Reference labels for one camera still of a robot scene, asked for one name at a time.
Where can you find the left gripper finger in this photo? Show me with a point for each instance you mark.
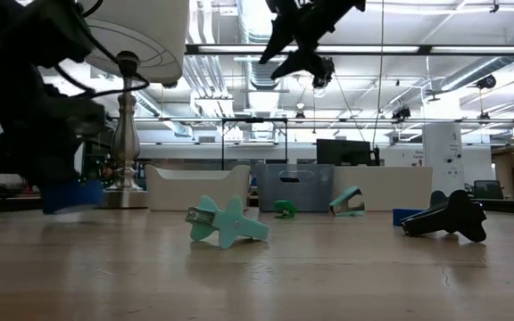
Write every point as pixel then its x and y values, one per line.
pixel 47 162

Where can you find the white round pillar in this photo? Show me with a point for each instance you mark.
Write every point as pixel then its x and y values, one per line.
pixel 442 156

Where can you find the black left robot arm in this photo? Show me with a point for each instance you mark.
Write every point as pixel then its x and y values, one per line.
pixel 20 31

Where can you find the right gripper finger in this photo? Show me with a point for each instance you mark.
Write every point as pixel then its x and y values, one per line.
pixel 281 38
pixel 297 64

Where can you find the teal staple remover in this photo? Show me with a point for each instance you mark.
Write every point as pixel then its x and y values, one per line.
pixel 232 223
pixel 345 200

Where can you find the black staple remover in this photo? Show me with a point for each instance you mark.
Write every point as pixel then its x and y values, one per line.
pixel 453 216

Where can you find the silver air duct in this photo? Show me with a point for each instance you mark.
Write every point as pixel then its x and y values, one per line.
pixel 262 78

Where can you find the long ceiling light strip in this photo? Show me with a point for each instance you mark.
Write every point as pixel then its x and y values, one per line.
pixel 373 49

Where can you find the black computer monitor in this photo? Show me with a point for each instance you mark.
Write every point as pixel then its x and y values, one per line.
pixel 342 152

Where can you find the blue mini stapler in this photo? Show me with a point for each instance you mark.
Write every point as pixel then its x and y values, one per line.
pixel 404 215

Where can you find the green mini stapler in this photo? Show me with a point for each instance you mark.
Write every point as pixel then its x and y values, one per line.
pixel 285 208

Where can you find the dark office chair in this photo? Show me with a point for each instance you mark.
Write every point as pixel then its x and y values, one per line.
pixel 488 189

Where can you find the dark grey plastic bin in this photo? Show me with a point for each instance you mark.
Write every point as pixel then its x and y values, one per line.
pixel 301 191

